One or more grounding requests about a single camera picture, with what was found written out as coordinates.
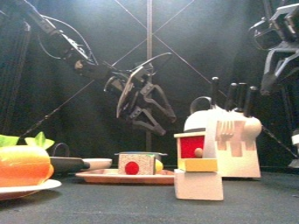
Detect white toy kettle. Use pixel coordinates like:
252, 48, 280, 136
181, 95, 215, 134

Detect speckled cube red dot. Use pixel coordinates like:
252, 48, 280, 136
116, 153, 156, 176

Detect yellow toy lemon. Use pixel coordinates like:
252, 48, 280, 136
153, 158, 164, 173

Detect wooden toy spoon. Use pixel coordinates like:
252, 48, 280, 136
241, 116, 264, 151

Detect yellow wooden block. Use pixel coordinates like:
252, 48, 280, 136
177, 157, 219, 173

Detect pink tray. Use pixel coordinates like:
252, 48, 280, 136
74, 168, 176, 186

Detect wooden toy fork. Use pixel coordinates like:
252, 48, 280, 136
215, 120, 236, 151

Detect wooden toy spatula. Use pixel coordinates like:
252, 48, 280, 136
228, 120, 247, 158

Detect black frying pan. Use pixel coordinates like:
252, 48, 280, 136
48, 143, 90, 177

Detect white wooden knife block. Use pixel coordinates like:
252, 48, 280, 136
201, 105, 261, 179

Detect orange toy fruit green leaves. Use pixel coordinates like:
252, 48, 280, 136
0, 131, 56, 188

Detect white plate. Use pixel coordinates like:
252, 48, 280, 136
0, 178, 62, 201

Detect black knife handle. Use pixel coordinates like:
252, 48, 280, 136
235, 82, 248, 112
225, 82, 239, 112
243, 86, 259, 118
209, 76, 220, 109

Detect metal frame pole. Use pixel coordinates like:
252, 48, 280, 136
144, 0, 154, 152

